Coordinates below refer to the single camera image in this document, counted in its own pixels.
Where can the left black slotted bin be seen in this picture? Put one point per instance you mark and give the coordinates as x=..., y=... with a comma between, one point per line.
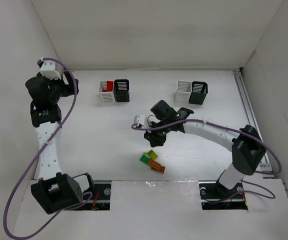
x=121, y=90

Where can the right black slotted bin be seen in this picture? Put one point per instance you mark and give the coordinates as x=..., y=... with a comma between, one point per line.
x=198, y=93

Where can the aluminium rail right side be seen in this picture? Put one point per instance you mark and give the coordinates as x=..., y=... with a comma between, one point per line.
x=265, y=165

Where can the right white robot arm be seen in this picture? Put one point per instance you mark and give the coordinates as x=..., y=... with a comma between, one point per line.
x=245, y=144

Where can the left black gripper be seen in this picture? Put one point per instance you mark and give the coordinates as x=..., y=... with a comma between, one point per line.
x=67, y=81

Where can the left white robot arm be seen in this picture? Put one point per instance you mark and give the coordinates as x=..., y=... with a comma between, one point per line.
x=54, y=190

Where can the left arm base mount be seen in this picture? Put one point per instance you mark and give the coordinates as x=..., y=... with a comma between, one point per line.
x=95, y=200

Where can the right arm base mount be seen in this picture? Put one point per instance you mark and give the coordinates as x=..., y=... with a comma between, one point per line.
x=214, y=197

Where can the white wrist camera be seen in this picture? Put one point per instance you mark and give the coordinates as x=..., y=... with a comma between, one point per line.
x=140, y=120
x=50, y=69

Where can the left white slotted bin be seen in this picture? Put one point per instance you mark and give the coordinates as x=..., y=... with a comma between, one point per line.
x=106, y=96

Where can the green square lego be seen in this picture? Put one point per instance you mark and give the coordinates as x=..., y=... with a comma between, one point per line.
x=144, y=159

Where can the orange lego plate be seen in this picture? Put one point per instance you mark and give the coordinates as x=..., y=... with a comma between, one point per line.
x=155, y=166

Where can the right white slotted bin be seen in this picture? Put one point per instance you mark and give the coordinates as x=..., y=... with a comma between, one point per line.
x=183, y=91

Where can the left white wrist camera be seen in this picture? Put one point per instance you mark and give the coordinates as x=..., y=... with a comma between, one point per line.
x=50, y=69

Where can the black slotted bin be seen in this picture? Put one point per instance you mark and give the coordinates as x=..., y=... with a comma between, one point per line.
x=121, y=90
x=198, y=93

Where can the white slotted bin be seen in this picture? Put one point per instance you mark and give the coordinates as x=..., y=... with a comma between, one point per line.
x=106, y=96
x=183, y=91

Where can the red lego plate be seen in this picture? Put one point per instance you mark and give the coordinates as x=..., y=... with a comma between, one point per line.
x=109, y=86

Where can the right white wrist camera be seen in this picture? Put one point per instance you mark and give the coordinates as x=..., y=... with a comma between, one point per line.
x=140, y=120

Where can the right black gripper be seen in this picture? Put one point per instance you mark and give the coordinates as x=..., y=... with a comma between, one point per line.
x=154, y=136

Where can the lime green lego lower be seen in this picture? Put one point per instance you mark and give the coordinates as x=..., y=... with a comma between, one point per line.
x=152, y=155

